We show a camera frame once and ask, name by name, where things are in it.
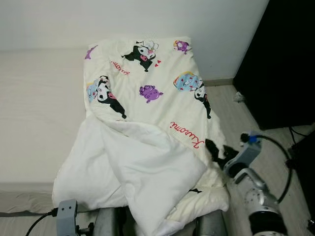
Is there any grey robot leg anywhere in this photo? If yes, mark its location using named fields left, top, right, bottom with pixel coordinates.
left=93, top=206, right=126, bottom=236
left=194, top=211, right=229, bottom=236

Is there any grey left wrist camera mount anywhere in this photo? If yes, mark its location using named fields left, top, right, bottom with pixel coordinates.
left=56, top=199, right=79, bottom=236

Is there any mattress with beige sheet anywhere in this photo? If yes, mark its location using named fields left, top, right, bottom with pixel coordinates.
left=0, top=46, right=96, bottom=217

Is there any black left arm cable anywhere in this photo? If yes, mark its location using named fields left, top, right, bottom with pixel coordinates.
left=25, top=209, right=59, bottom=236

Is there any grey robot right leg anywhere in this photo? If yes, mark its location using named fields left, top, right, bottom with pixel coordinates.
left=194, top=211, right=229, bottom=236

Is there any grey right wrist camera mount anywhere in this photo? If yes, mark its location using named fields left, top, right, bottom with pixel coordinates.
left=224, top=133, right=261, bottom=177

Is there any crumpled white paper scrap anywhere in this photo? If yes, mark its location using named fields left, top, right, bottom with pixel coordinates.
left=233, top=91, right=247, bottom=104

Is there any wooden skirting board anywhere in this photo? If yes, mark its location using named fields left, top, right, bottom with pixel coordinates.
left=203, top=78, right=237, bottom=87

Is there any black device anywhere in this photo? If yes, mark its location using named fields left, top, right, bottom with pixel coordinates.
left=291, top=132, right=315, bottom=207

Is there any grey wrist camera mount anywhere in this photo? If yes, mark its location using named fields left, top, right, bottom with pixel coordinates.
left=56, top=199, right=79, bottom=236
left=224, top=133, right=261, bottom=177

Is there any grey robot left leg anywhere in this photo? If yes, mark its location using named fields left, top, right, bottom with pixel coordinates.
left=93, top=206, right=126, bottom=236

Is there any black wardrobe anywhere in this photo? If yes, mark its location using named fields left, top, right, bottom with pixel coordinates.
left=232, top=0, right=315, bottom=131

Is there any cream cartoon print blanket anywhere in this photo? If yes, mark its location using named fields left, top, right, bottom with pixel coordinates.
left=52, top=34, right=231, bottom=236

